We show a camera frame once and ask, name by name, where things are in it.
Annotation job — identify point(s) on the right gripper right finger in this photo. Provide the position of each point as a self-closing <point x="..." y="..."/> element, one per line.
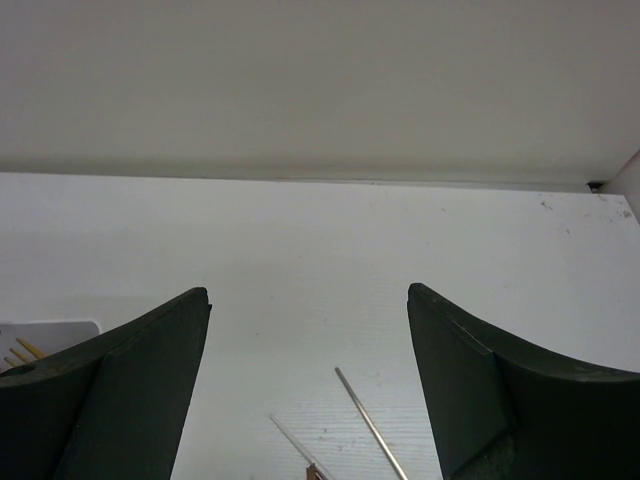
<point x="501" y="407"/>

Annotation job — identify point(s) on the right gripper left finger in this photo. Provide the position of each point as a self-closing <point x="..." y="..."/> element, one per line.
<point x="111" y="407"/>

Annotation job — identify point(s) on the gold fork green handle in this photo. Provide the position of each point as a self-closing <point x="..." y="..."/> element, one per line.
<point x="20" y="352"/>

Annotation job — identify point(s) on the white three-compartment utensil holder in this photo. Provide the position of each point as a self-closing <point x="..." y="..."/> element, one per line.
<point x="52" y="336"/>

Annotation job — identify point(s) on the silver chopstick far right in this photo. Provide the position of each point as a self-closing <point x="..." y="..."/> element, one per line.
<point x="381" y="442"/>

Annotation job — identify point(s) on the silver chopstick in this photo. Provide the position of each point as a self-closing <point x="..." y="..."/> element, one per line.
<point x="301" y="449"/>
<point x="381" y="442"/>

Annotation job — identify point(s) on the rose gold small fork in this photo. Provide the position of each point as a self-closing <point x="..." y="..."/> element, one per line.
<point x="312" y="473"/>

